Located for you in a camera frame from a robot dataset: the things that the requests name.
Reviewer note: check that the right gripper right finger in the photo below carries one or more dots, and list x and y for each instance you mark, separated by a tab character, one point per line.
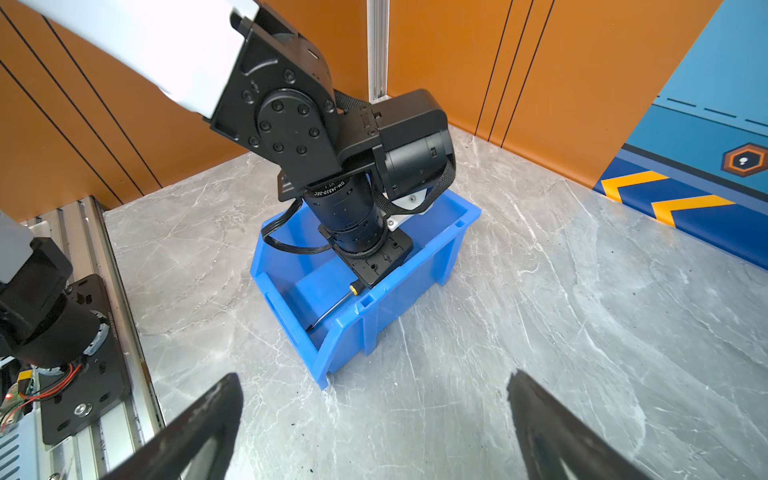
554	443

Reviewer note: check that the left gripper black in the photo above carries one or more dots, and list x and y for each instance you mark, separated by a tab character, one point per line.
374	266

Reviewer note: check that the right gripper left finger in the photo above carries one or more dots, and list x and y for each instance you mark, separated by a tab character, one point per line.
198	444

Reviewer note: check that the black handle screwdriver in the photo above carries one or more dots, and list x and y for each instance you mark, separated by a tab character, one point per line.
355	288

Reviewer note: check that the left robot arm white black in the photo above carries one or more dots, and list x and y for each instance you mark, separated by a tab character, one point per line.
261	84

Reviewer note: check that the blue plastic bin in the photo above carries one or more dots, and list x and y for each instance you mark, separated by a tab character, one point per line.
300	288

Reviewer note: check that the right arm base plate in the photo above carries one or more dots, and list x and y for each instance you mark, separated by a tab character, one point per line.
103	382

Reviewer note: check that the right circuit board with wires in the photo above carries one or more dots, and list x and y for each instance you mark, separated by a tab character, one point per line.
26	396

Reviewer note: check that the left aluminium corner post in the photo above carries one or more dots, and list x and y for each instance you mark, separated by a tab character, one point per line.
378	33

